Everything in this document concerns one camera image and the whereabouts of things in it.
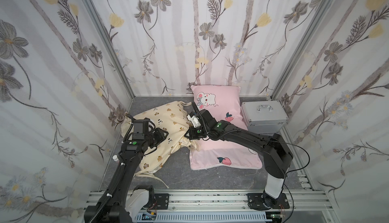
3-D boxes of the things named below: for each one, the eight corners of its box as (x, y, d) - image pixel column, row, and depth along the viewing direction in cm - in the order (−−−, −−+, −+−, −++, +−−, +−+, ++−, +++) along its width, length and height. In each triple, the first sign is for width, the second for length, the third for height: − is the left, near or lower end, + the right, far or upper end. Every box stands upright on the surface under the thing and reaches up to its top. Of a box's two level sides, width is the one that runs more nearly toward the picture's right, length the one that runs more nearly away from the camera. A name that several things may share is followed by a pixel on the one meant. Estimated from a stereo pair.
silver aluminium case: (241, 136, 102) (248, 121, 88) (237, 116, 113) (243, 100, 99) (278, 136, 102) (291, 121, 88) (271, 116, 113) (281, 100, 99)
